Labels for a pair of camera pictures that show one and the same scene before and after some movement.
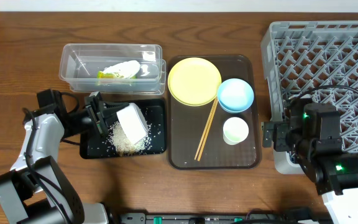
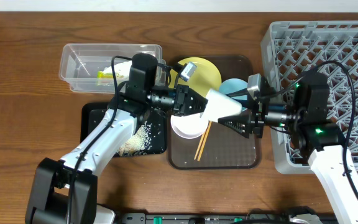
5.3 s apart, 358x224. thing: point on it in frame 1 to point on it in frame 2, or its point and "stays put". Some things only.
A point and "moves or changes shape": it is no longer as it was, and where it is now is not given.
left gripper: x=97 y=111 to x=180 y=100
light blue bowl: x=235 y=95 stays put
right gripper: x=283 y=130 to x=258 y=120
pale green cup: x=235 y=130 to x=220 y=105
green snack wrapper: x=101 y=74 stays put
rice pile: x=123 y=145 stays put
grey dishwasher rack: x=328 y=62 stays put
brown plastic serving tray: x=208 y=137 stays put
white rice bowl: x=133 y=122 moves or changes shape
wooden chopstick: x=208 y=129 stays put
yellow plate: x=194 y=81 stays put
